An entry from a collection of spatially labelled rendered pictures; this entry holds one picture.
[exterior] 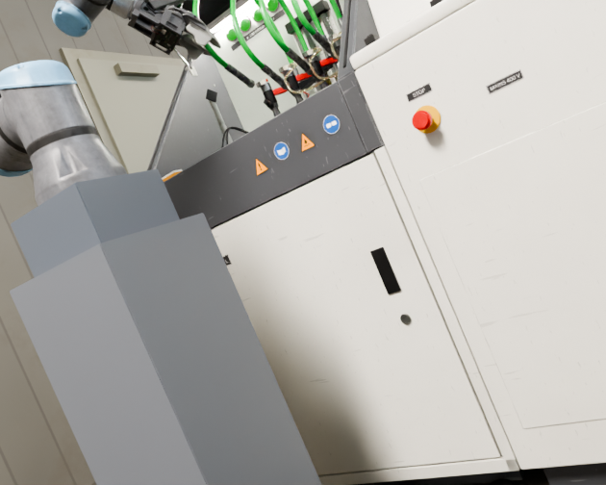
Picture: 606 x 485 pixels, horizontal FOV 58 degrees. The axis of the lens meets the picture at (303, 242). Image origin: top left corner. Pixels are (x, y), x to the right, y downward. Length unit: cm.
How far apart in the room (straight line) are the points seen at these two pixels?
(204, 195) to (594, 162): 85
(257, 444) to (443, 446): 51
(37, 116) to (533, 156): 83
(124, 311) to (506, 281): 69
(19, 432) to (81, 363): 178
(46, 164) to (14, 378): 184
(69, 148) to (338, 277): 62
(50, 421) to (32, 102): 197
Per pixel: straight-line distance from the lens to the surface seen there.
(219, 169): 133
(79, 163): 94
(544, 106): 105
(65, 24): 133
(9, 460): 266
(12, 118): 101
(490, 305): 113
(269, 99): 153
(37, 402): 274
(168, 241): 90
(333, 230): 120
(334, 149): 117
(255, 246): 132
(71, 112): 98
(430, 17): 109
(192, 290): 90
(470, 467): 132
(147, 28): 140
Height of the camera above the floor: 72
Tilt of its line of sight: 2 degrees down
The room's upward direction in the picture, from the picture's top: 23 degrees counter-clockwise
